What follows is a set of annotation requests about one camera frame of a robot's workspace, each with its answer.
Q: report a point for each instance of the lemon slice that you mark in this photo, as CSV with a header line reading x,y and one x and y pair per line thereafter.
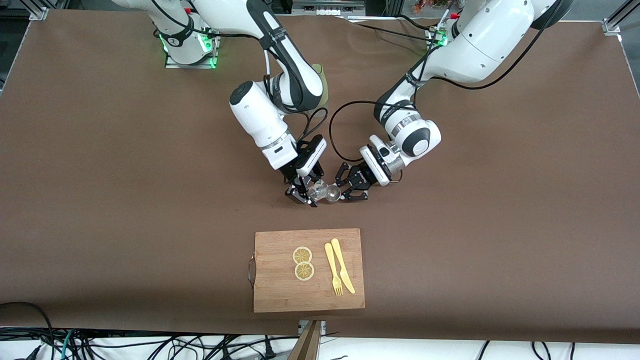
x,y
304,271
302,255

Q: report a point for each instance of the clear glass shaker cup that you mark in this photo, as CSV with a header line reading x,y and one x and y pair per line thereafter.
x,y
317,191

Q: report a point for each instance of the yellow plastic fork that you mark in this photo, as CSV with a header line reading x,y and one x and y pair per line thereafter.
x,y
332,265

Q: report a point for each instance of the wooden cutting board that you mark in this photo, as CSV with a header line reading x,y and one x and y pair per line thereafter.
x,y
280,295

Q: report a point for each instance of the grey power strip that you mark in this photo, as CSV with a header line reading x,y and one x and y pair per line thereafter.
x,y
327,7

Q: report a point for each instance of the yellow plastic knife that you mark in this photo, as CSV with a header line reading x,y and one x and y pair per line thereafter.
x,y
342,265

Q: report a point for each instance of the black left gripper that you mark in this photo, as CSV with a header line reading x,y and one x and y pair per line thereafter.
x,y
361,179

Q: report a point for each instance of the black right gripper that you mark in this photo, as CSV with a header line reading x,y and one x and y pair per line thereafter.
x,y
290,175

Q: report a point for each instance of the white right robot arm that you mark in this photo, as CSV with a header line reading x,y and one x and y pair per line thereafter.
x,y
255,115

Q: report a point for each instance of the metal bracket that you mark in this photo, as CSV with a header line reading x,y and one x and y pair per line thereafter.
x,y
322,325

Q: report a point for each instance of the wooden post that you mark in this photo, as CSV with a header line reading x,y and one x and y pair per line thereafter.
x,y
306,347

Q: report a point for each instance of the green sleeved glass bottle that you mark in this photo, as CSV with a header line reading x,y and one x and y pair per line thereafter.
x,y
322,85

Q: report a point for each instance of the brown table cloth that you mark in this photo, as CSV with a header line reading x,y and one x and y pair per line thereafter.
x,y
150,275

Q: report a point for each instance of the aluminium frame profile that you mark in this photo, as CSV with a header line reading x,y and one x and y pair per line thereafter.
x,y
617,20

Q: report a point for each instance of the steel jigger measuring cup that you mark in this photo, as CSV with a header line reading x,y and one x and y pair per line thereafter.
x,y
333,194

